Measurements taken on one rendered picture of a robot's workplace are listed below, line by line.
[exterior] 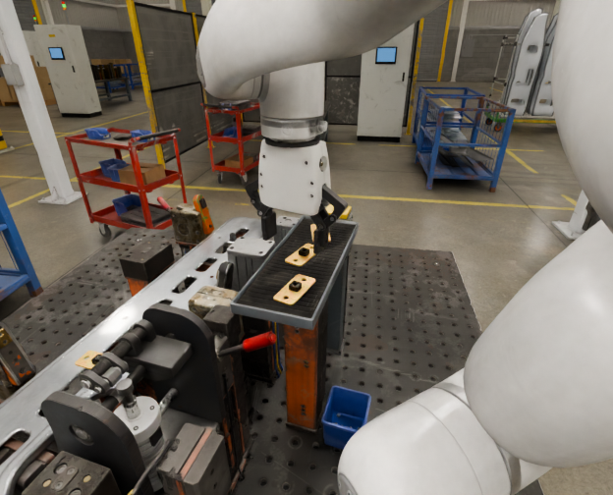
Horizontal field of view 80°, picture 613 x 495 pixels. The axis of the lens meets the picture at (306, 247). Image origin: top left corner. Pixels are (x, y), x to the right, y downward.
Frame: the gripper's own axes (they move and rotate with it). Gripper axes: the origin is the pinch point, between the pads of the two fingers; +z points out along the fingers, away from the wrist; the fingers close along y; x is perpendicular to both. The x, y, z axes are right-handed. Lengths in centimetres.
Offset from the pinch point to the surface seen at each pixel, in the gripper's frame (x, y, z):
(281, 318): 7.4, -1.9, 10.0
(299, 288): 0.2, -0.9, 9.0
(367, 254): -96, 18, 56
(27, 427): 33, 30, 26
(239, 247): -14.3, 23.6, 14.8
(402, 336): -50, -10, 56
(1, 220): -47, 238, 68
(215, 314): 6.1, 13.1, 16.0
